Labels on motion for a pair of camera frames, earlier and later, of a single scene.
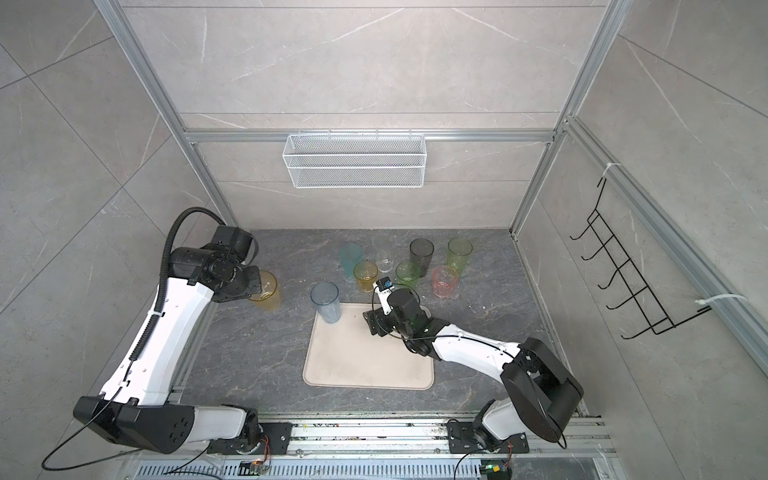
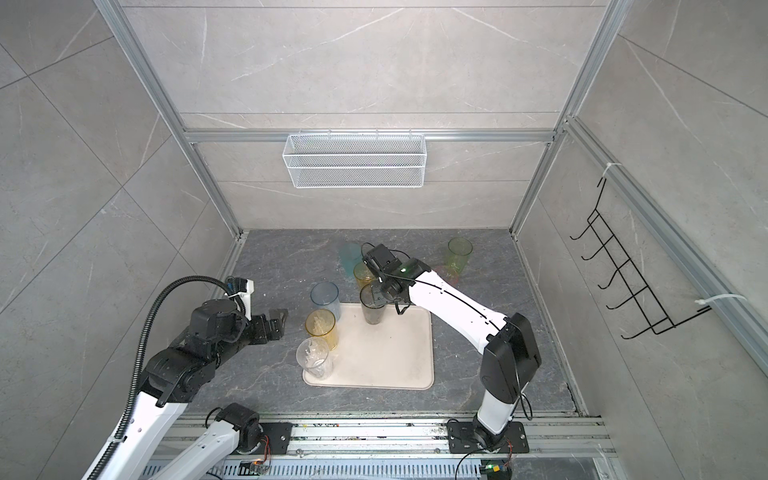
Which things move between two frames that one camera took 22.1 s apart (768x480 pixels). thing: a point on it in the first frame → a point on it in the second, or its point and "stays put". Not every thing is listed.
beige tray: [345, 354] stays put
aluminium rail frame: [393, 447] stays put
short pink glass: [444, 279] stays put
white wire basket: [354, 161] stays put
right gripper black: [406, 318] → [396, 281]
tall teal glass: [351, 254] stays put
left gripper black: [252, 273] → [262, 334]
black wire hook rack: [656, 318] stays put
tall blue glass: [325, 294] stays put
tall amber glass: [269, 299] → [321, 323]
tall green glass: [459, 250] stays put
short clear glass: [385, 255] → [313, 354]
